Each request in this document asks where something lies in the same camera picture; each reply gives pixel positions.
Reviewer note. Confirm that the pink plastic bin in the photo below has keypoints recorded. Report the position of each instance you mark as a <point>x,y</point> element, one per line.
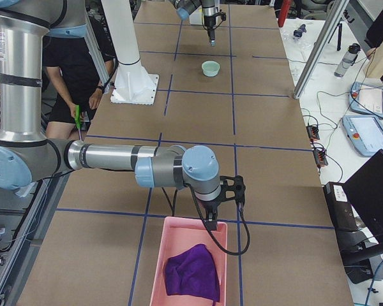
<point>178,235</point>

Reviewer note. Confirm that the purple cloth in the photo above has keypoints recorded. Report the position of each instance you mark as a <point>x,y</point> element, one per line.
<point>193,273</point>

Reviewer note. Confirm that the red cylinder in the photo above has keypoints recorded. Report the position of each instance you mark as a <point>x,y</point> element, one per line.
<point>283,12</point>

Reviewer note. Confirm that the seated person in black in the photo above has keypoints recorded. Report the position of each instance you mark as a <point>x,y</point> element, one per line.
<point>72,72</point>

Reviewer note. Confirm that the black monitor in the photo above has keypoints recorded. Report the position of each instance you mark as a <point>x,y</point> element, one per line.
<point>364,191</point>

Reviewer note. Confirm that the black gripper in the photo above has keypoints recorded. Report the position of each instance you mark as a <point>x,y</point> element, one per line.
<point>209,20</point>
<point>209,204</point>

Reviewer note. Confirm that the light green bowl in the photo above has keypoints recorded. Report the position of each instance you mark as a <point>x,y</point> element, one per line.
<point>210,68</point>

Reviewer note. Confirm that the black box device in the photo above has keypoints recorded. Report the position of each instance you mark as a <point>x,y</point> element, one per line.
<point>340,210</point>

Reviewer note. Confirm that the aluminium frame post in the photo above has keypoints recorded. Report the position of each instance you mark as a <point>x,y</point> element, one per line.
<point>327,30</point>

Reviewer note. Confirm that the near teach pendant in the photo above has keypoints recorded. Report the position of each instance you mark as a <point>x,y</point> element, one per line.
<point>365,132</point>

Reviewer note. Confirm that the clear plastic bin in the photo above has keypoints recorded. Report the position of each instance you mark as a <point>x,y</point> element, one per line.
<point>197,17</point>

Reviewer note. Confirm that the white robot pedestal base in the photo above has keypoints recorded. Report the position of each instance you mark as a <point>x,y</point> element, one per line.
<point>133,84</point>

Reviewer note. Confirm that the green handled tool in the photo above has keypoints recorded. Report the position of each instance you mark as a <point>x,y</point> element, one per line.
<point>78,121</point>

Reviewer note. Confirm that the clear water bottle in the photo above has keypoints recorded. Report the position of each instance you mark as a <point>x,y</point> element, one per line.
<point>348,60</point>

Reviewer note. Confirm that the teach pendant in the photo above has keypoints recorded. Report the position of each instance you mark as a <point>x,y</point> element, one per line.
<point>365,132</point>
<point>366,99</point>

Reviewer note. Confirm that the far teach pendant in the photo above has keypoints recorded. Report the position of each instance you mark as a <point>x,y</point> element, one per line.
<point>366,99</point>

